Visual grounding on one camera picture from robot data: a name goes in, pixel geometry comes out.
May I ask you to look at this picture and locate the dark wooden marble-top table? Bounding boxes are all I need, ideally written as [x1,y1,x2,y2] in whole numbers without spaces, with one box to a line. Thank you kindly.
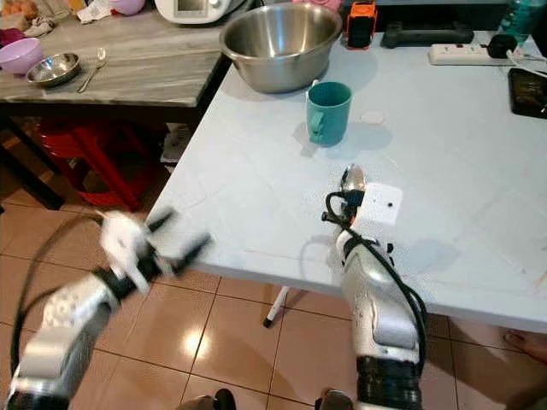
[0,7,233,214]

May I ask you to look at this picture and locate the white power strip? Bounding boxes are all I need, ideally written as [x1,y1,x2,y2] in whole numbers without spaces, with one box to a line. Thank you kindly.
[428,43,522,67]

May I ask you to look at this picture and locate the black plug adapter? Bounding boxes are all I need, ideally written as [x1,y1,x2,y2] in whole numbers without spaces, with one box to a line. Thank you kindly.
[486,34,519,60]

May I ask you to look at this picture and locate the small steel bowl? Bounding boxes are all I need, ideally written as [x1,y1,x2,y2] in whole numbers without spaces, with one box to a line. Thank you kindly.
[26,53,82,89]

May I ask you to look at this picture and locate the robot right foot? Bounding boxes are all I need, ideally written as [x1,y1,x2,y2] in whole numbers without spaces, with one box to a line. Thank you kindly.
[315,389,362,410]

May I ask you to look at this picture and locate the pink bowl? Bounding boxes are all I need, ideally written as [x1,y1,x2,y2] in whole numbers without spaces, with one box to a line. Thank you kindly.
[111,0,147,16]

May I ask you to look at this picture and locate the white kitchen appliance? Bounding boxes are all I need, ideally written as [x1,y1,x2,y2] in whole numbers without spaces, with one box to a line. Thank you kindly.
[154,0,255,26]

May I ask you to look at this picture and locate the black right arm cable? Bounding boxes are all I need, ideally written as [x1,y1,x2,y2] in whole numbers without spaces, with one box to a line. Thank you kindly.
[321,193,430,360]

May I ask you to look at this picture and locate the black tablet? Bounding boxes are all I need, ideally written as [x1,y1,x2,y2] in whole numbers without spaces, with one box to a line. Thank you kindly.
[508,67,547,120]

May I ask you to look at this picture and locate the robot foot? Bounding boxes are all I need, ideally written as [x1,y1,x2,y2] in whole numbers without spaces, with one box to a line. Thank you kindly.
[178,389,237,410]
[315,389,362,410]

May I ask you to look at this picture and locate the white table leg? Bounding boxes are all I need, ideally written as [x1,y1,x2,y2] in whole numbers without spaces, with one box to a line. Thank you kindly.
[262,285,291,329]

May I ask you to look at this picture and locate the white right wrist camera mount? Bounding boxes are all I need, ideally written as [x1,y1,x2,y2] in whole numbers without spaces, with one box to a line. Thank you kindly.
[356,182,404,228]

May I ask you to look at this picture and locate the large steel mixing bowl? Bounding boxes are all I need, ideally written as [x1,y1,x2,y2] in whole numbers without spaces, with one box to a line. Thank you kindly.
[219,2,344,96]

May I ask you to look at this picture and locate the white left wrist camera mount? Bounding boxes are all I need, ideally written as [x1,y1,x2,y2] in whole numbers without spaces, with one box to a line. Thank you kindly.
[99,211,153,293]

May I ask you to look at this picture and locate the person's bare foot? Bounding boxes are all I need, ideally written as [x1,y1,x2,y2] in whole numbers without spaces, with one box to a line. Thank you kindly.
[503,329,547,366]

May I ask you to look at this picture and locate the white crumpled cloth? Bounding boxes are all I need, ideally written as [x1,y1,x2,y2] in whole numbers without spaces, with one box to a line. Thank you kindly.
[76,0,116,24]

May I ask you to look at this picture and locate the white box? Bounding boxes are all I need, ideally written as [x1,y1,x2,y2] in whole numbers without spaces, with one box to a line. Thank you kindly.
[161,124,196,165]

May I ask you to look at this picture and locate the teal ceramic mug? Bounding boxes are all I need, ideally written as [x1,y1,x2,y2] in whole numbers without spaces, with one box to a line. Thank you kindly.
[305,81,354,147]

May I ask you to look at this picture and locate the brown eggs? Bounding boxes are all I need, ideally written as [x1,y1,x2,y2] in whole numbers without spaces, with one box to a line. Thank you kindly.
[1,0,37,19]

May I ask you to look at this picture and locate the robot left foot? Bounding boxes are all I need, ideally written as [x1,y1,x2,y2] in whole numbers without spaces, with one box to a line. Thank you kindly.
[178,389,237,410]

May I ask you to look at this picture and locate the lilac plastic bowl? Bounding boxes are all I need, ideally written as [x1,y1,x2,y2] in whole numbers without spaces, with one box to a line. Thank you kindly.
[0,38,45,78]

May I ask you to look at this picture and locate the white table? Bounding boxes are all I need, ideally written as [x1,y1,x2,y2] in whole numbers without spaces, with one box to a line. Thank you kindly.
[144,31,547,334]

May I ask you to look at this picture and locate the red plastic stool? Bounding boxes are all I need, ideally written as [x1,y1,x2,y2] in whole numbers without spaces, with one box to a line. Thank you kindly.
[34,120,156,211]

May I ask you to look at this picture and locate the teal plastic bottle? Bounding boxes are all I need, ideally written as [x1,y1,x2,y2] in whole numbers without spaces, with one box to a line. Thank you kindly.
[499,0,547,45]

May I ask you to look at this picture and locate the magenta cloth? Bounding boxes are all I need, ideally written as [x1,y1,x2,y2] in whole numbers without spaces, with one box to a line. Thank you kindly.
[0,28,26,49]

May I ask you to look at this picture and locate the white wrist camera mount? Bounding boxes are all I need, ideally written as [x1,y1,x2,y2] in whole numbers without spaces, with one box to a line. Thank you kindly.
[99,211,153,293]
[356,182,404,228]

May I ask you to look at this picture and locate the black bar-shaped tool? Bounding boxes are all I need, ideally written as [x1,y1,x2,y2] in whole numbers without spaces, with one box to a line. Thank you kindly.
[381,21,476,50]

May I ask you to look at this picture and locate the orange and black device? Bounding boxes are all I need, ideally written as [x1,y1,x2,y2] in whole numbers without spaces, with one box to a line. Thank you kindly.
[344,1,379,50]

